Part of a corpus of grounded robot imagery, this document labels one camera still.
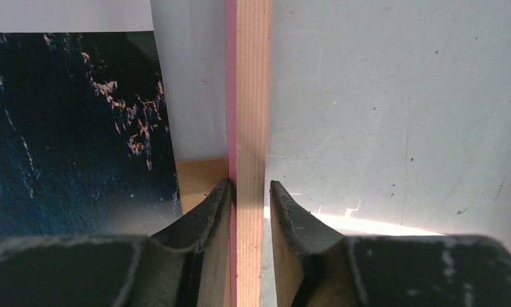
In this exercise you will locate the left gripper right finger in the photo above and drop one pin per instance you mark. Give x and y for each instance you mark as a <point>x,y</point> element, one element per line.
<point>315,265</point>

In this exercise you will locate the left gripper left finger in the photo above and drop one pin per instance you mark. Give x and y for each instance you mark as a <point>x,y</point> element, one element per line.
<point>185,264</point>

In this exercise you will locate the pink wooden picture frame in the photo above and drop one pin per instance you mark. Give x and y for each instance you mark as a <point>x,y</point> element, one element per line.
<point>249,106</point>

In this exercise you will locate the landscape photo print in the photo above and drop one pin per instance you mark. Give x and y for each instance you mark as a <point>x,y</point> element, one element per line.
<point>85,145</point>

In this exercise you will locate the brown backing board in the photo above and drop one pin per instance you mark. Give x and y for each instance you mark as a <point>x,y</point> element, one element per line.
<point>196,178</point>

